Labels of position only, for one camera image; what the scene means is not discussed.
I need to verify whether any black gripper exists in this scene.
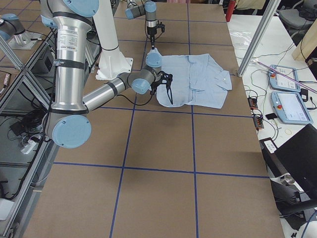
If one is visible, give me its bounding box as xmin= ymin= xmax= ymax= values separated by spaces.
xmin=150 ymin=71 xmax=173 ymax=104
xmin=146 ymin=21 xmax=165 ymax=50

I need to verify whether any light blue button shirt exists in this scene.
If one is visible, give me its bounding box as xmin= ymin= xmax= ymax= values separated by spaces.
xmin=157 ymin=54 xmax=232 ymax=109

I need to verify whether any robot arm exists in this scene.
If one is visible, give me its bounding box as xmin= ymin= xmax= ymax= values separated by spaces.
xmin=40 ymin=0 xmax=172 ymax=148
xmin=125 ymin=0 xmax=165 ymax=50

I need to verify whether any red cylinder tube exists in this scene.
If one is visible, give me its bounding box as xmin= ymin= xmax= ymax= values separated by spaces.
xmin=225 ymin=0 xmax=236 ymax=22

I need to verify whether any far teach pendant tablet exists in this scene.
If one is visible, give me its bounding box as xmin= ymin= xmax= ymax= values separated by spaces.
xmin=268 ymin=64 xmax=301 ymax=92

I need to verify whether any teach pendant tablet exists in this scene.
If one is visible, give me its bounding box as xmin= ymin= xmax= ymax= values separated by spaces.
xmin=271 ymin=91 xmax=314 ymax=125
xmin=268 ymin=64 xmax=301 ymax=92

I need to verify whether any near teach pendant tablet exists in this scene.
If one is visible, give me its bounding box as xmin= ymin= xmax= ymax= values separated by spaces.
xmin=271 ymin=91 xmax=314 ymax=125

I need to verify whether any black laptop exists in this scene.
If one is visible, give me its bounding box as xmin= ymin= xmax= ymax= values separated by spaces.
xmin=260 ymin=124 xmax=317 ymax=199

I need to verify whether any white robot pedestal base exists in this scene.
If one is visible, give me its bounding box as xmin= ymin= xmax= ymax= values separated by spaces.
xmin=93 ymin=0 xmax=133 ymax=80

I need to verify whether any aluminium frame post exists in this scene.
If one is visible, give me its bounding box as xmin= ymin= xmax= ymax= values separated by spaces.
xmin=237 ymin=0 xmax=281 ymax=77

